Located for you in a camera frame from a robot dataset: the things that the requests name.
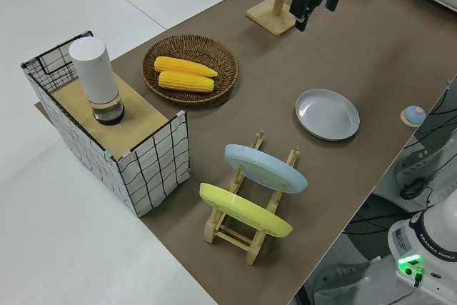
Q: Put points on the gray plate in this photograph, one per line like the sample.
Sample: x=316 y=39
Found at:
x=326 y=114

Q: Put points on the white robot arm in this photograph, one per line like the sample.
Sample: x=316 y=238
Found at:
x=428 y=244

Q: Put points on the light blue plate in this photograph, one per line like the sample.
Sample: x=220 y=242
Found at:
x=264 y=169

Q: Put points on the yellow plate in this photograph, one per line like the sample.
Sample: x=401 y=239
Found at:
x=242 y=208

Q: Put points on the low wooden plate rack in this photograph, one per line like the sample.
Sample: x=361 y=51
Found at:
x=210 y=235

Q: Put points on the round wicker basket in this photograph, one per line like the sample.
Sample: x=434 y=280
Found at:
x=193 y=46

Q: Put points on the blue call bell wooden base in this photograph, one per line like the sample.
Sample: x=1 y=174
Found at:
x=413 y=114

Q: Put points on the yellow corn cob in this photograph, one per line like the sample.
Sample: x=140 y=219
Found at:
x=178 y=65
x=185 y=83

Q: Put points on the light wooden shelf board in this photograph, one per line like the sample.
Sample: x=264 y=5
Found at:
x=135 y=119

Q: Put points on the white cylinder bottle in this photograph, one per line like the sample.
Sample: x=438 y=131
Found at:
x=94 y=73

